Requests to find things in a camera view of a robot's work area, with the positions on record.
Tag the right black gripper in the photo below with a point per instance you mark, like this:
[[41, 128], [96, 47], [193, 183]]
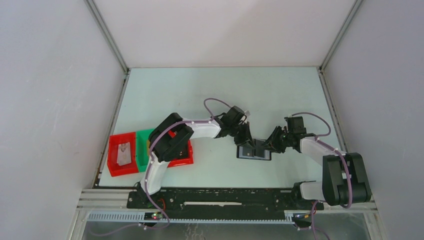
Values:
[[271, 143]]

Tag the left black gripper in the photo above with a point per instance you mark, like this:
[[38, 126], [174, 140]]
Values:
[[246, 138]]

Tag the grey credit card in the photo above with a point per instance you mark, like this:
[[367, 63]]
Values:
[[246, 153]]

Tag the black leather card holder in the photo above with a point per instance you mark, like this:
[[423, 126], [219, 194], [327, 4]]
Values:
[[260, 153]]

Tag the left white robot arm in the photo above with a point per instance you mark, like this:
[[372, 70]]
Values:
[[172, 135]]

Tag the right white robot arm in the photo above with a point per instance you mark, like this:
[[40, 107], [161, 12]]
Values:
[[344, 178]]

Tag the right red bin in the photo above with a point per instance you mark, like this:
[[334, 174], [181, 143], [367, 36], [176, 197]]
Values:
[[185, 157]]

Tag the red bin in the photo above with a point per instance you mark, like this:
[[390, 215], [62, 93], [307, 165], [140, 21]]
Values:
[[114, 169], [185, 157]]

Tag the green bin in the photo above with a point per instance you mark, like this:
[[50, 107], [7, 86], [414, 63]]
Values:
[[141, 150]]

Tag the silver item in red bin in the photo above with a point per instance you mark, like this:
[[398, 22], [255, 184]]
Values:
[[124, 154]]

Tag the left red bin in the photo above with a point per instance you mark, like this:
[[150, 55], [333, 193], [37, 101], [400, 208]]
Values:
[[114, 169]]

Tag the grey cable duct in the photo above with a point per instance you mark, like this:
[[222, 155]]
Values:
[[140, 217]]

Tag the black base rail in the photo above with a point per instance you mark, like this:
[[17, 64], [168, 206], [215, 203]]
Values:
[[221, 203]]

